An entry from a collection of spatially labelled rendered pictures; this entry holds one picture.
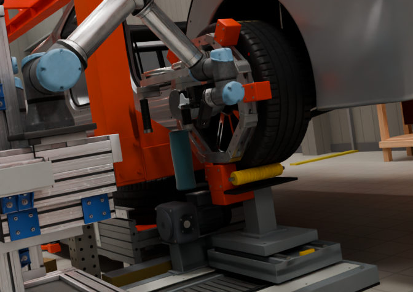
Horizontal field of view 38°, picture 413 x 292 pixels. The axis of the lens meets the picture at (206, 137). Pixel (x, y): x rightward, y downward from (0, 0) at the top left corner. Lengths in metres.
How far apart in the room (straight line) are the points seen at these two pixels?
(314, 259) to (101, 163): 1.06
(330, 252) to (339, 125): 5.74
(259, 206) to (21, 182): 1.25
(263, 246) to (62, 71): 1.18
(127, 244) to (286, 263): 0.89
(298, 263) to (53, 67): 1.29
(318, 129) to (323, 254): 5.80
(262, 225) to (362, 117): 5.39
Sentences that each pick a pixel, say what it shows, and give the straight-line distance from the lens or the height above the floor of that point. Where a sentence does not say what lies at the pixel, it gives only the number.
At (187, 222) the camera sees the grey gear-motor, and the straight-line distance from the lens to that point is 2.70.
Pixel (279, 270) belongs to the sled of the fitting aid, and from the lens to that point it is 2.43.
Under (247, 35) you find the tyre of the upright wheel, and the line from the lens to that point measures 2.44.
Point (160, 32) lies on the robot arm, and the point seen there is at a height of 1.10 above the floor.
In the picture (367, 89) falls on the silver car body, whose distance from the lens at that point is 2.15.
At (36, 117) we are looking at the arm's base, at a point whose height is 0.86.
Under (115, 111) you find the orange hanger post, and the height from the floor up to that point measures 0.87.
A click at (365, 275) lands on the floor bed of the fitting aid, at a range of 2.54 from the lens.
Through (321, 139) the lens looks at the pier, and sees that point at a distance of 8.32.
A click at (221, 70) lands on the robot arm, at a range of 2.02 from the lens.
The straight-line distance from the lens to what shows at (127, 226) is 2.93.
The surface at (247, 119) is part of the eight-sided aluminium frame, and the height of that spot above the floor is 0.75.
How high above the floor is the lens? 0.80
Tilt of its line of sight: 2 degrees down
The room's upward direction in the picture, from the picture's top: 8 degrees counter-clockwise
